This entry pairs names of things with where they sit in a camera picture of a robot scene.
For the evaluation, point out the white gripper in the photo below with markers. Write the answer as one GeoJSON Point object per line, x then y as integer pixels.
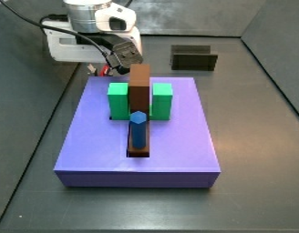
{"type": "Point", "coordinates": [68, 48]}

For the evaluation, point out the red cylindrical peg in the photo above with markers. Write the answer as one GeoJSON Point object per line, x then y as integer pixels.
{"type": "Point", "coordinates": [106, 71]}

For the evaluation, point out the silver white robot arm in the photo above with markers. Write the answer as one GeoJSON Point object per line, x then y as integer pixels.
{"type": "Point", "coordinates": [96, 33]}

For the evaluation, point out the purple base board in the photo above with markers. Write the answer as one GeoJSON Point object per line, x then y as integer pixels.
{"type": "Point", "coordinates": [182, 160]}

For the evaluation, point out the left green block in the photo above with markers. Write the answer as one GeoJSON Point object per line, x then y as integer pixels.
{"type": "Point", "coordinates": [118, 101]}

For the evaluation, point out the green block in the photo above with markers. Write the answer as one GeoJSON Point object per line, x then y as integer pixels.
{"type": "Point", "coordinates": [118, 101]}
{"type": "Point", "coordinates": [162, 99]}

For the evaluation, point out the brown L-shaped block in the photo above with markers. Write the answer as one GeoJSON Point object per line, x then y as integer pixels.
{"type": "Point", "coordinates": [139, 103]}

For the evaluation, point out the blue hexagonal peg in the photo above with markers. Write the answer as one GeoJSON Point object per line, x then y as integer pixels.
{"type": "Point", "coordinates": [138, 120]}

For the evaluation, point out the right green block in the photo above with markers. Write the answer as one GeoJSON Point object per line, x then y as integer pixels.
{"type": "Point", "coordinates": [162, 99]}

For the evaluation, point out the black peg holder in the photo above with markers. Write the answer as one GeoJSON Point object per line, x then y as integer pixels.
{"type": "Point", "coordinates": [193, 58]}

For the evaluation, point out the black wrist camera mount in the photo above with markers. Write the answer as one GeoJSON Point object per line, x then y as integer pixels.
{"type": "Point", "coordinates": [124, 54]}

